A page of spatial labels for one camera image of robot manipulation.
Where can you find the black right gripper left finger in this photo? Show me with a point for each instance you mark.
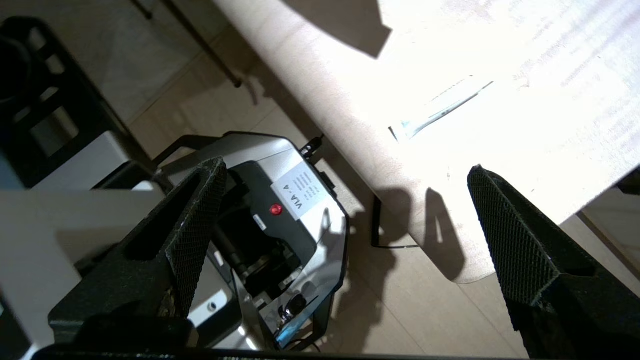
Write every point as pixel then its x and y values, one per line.
pixel 195 225

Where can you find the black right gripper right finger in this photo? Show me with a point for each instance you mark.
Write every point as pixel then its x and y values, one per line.
pixel 515 250

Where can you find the small white toothpaste tube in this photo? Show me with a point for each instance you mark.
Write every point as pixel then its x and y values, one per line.
pixel 440 107

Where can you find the white robot torso column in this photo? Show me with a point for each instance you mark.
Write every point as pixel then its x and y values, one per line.
pixel 60 225

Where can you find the light wood shelf table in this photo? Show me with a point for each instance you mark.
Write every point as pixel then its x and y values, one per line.
pixel 350 125

